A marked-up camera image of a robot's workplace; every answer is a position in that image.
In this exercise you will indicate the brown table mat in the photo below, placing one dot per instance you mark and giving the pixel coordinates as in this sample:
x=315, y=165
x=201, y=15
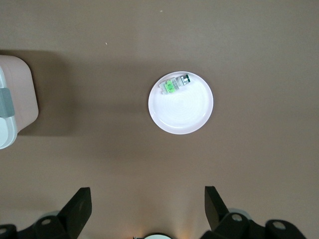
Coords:
x=99, y=161

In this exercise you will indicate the white lidded storage box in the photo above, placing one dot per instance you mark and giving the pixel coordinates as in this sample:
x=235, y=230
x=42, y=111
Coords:
x=20, y=99

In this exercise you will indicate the green push-button switch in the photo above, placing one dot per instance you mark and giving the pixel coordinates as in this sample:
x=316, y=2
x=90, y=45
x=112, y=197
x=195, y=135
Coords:
x=172, y=85

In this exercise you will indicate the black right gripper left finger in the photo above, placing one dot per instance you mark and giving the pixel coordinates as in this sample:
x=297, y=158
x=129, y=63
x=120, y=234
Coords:
x=74, y=211

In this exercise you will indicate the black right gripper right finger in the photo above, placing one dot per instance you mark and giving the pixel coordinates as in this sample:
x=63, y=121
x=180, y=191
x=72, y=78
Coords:
x=216, y=211

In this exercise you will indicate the pink round plate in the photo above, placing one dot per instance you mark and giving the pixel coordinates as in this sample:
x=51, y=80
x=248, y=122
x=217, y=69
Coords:
x=182, y=112

